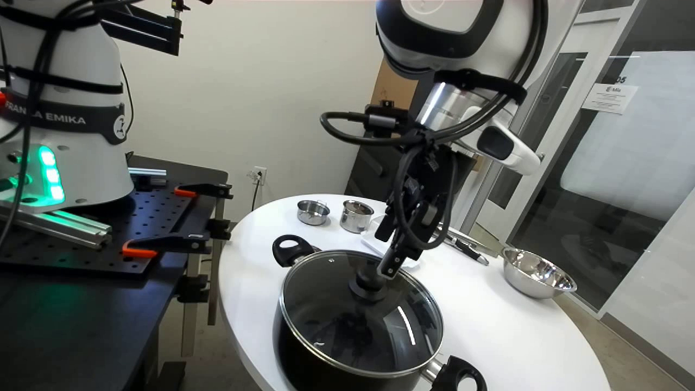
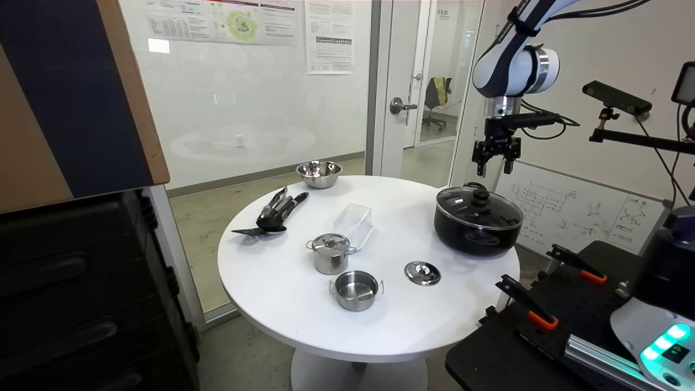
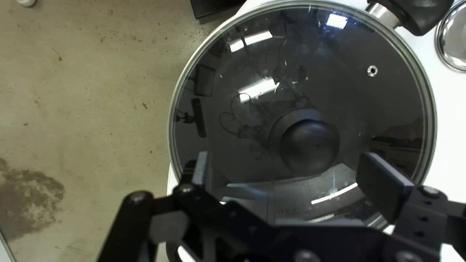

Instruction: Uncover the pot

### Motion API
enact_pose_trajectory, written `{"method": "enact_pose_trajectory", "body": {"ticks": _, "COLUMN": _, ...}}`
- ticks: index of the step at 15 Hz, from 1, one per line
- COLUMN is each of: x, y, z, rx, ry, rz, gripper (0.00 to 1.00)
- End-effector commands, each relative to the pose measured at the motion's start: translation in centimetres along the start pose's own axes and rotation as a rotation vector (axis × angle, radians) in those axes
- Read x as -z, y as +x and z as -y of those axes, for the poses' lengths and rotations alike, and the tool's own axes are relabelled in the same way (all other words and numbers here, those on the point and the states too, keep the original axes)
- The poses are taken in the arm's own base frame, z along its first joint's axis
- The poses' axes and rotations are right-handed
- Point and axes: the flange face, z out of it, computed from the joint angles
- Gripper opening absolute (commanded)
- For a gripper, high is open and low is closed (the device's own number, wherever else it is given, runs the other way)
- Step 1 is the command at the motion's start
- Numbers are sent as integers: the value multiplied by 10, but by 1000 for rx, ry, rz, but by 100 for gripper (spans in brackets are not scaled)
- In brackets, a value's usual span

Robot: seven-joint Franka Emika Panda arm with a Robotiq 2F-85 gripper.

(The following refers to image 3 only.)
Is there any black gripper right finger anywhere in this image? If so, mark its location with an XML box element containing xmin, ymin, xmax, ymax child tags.
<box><xmin>356</xmin><ymin>152</ymin><xmax>466</xmax><ymax>262</ymax></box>

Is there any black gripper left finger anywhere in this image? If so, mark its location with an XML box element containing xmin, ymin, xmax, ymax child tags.
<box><xmin>95</xmin><ymin>150</ymin><xmax>267</xmax><ymax>262</ymax></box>

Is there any glass pot lid black knob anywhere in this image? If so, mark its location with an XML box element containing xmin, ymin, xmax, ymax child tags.
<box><xmin>167</xmin><ymin>0</ymin><xmax>439</xmax><ymax>231</ymax></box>

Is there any small flat steel lid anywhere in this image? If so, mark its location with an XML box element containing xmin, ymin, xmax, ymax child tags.
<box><xmin>433</xmin><ymin>2</ymin><xmax>466</xmax><ymax>76</ymax></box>

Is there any black robot platform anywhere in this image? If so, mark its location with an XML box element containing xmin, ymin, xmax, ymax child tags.
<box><xmin>189</xmin><ymin>0</ymin><xmax>248</xmax><ymax>21</ymax></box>

